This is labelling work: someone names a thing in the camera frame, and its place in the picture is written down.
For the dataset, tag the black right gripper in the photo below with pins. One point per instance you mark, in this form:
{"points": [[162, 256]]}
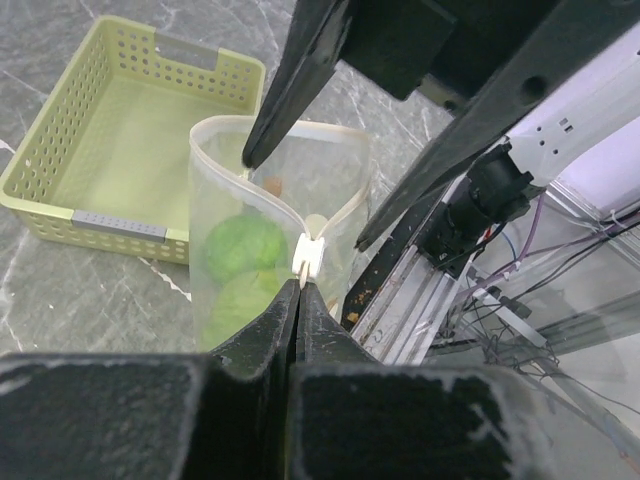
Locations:
{"points": [[488, 62]]}

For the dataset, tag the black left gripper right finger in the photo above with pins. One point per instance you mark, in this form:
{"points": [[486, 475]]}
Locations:
{"points": [[352, 417]]}

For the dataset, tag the small green cabbage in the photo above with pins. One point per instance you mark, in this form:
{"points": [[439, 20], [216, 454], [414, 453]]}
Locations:
{"points": [[238, 303]]}

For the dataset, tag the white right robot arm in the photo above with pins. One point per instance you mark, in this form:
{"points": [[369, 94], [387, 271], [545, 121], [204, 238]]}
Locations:
{"points": [[600, 98]]}

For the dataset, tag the pale green perforated basket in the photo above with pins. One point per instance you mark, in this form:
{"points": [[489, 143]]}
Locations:
{"points": [[105, 164]]}

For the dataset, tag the clear bag white dots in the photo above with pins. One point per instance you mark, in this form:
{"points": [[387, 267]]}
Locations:
{"points": [[316, 185]]}

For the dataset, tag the large green cabbage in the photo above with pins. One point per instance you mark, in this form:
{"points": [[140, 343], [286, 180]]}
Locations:
{"points": [[243, 243]]}

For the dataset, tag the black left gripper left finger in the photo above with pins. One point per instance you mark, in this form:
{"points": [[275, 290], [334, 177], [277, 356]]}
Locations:
{"points": [[218, 415]]}

